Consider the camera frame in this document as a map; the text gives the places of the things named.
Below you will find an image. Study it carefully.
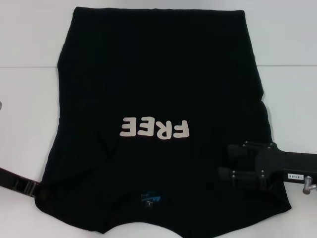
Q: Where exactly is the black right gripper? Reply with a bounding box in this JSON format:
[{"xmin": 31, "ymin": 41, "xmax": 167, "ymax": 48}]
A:
[{"xmin": 217, "ymin": 141, "xmax": 317, "ymax": 191}]

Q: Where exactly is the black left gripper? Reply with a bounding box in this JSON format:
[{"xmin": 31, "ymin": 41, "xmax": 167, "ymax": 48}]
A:
[{"xmin": 0, "ymin": 167, "xmax": 40, "ymax": 198}]

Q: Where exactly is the black shirt with FREE print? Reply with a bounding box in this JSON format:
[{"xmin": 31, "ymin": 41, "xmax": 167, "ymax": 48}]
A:
[{"xmin": 34, "ymin": 6, "xmax": 293, "ymax": 228}]

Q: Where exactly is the silver right cable connector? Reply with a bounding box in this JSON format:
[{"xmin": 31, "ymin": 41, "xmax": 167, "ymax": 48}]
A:
[{"xmin": 302, "ymin": 175, "xmax": 317, "ymax": 195}]

